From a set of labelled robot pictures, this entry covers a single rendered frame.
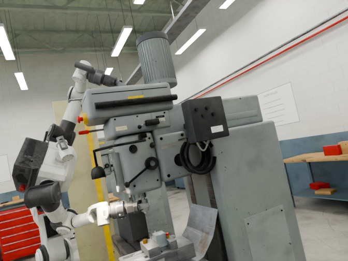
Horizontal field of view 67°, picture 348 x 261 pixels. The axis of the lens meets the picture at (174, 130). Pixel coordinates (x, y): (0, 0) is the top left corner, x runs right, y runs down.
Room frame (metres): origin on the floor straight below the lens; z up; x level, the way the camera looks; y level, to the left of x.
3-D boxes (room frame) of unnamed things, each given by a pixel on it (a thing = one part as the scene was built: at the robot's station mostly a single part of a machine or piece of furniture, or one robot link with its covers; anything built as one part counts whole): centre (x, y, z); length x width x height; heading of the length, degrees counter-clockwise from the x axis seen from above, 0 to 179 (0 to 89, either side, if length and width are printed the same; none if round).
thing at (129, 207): (1.47, 0.34, 1.23); 0.13 x 0.12 x 0.10; 4
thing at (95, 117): (1.49, 0.23, 1.81); 0.47 x 0.26 x 0.16; 115
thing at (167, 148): (1.56, 0.07, 1.47); 0.24 x 0.19 x 0.26; 25
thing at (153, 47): (1.59, 0.02, 2.05); 0.20 x 0.20 x 0.32
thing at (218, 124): (1.31, -0.17, 1.62); 0.20 x 0.09 x 0.21; 115
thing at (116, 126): (1.50, 0.21, 1.68); 0.34 x 0.24 x 0.10; 115
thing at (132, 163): (1.48, 0.24, 1.47); 0.21 x 0.19 x 0.32; 25
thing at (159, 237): (1.34, 0.18, 1.08); 0.06 x 0.05 x 0.06; 23
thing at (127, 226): (1.87, 0.42, 1.07); 0.22 x 0.12 x 0.20; 36
